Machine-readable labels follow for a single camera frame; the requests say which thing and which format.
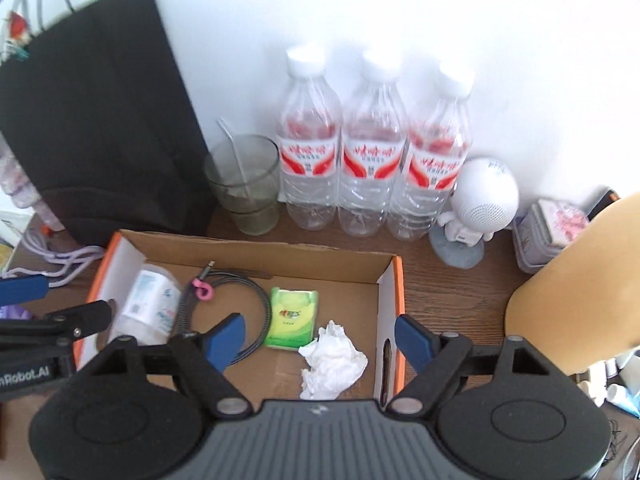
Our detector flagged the blue and white tube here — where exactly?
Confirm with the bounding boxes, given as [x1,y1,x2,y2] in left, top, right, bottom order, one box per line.
[606,382,640,418]

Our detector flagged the pink textured vase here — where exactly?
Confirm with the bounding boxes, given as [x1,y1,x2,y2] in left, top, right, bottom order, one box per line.
[0,135,66,233]

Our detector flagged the clear straw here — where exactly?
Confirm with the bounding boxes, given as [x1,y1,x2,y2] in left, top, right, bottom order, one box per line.
[217,117,262,212]

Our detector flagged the white tissue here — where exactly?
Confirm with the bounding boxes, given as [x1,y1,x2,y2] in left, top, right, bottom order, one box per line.
[298,320,368,401]

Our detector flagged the glass cup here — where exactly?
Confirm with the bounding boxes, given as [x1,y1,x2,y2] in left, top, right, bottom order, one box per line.
[204,134,281,237]

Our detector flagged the white astronaut speaker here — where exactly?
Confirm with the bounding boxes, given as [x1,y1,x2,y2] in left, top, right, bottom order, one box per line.
[429,156,521,271]

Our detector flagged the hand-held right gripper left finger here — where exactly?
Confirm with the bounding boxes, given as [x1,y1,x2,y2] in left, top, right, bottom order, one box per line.
[82,312,253,418]

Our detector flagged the black earphone cable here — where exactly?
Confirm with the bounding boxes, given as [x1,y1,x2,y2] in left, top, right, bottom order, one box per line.
[605,415,640,467]

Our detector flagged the purple cord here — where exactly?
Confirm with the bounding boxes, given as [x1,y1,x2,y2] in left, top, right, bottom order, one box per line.
[15,227,106,288]

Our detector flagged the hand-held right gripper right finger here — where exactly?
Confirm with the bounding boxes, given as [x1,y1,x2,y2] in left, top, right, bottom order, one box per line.
[387,314,566,418]

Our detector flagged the black paper bag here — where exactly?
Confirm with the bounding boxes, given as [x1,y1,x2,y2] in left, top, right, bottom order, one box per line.
[0,0,217,247]

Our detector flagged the orange cardboard box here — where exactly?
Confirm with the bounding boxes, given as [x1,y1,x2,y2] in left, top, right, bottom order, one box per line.
[72,230,405,411]

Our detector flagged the yellow thermos jug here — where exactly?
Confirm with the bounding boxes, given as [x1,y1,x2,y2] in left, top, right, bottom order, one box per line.
[505,192,640,376]

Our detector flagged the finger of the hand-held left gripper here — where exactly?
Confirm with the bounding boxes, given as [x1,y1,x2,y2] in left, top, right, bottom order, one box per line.
[0,274,51,307]
[0,300,113,352]

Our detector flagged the black device with orange edge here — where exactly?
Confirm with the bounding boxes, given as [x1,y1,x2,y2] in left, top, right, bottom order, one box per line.
[587,187,621,221]

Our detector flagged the small white bottles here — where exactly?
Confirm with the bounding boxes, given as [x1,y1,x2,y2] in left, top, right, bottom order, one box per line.
[577,355,623,406]

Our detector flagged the red dried flower bud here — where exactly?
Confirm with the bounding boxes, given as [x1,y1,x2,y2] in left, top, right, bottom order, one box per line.
[5,10,32,43]

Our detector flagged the green tissue packet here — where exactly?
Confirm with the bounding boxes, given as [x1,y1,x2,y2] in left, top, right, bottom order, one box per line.
[262,287,320,350]

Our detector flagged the red label water bottle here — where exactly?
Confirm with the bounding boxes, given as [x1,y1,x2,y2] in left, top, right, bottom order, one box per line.
[276,46,343,231]
[387,66,475,241]
[338,50,408,238]

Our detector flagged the black braided cable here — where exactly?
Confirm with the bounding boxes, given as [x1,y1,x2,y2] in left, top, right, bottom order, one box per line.
[175,260,273,361]

